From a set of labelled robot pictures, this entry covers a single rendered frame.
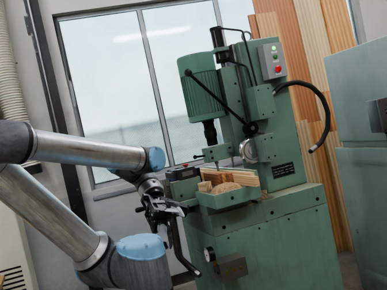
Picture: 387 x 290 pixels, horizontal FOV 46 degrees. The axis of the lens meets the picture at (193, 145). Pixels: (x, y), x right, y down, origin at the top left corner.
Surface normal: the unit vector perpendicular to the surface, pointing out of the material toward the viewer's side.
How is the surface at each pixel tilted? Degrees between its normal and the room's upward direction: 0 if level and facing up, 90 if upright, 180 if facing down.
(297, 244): 90
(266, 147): 90
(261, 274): 90
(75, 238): 103
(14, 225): 90
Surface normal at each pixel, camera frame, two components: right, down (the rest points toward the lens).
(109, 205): 0.26, 0.00
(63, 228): 0.61, 0.15
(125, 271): -0.59, 0.14
